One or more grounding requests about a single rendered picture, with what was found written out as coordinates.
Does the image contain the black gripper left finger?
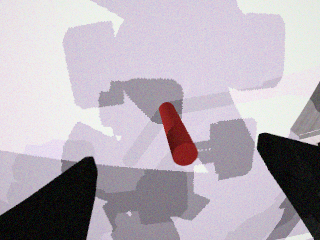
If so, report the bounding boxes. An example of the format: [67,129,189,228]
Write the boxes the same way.
[0,156,97,240]

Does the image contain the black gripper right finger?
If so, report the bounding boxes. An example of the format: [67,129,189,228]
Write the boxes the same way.
[257,132,320,240]

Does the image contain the red peg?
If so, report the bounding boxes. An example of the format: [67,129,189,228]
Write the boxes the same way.
[159,103,199,165]

